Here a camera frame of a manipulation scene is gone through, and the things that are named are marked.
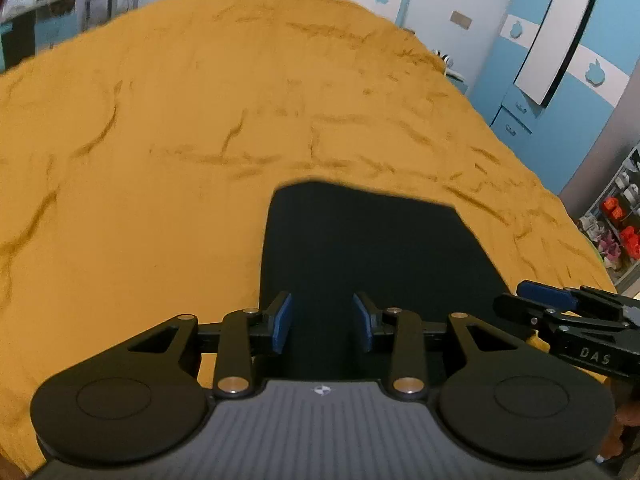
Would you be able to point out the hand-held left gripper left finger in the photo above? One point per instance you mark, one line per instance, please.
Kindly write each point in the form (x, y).
(282, 322)

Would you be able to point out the mustard yellow blanket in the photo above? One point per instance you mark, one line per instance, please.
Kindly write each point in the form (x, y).
(150, 185)

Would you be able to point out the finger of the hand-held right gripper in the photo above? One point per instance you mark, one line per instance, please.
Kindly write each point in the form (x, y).
(520, 310)
(545, 293)

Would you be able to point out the person's right hand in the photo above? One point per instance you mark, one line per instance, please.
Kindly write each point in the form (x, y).
(622, 417)

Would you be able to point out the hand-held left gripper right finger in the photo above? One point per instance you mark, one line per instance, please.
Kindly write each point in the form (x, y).
(362, 322)

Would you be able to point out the white panel with black edge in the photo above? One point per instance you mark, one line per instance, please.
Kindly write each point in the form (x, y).
(555, 30)

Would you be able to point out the dark pants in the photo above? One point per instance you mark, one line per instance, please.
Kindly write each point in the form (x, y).
(370, 240)

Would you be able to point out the blue and white wardrobe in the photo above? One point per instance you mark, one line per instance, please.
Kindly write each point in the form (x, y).
(590, 125)

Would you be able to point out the shelf with toys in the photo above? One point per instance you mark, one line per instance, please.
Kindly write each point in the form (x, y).
(617, 230)

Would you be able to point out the wall switch plate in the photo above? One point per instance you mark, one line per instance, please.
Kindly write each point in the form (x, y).
(461, 19)

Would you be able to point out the striped soft toy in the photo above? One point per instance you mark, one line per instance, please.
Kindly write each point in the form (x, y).
(445, 60)

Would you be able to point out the dark table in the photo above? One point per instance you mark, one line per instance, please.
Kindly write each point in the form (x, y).
(20, 30)

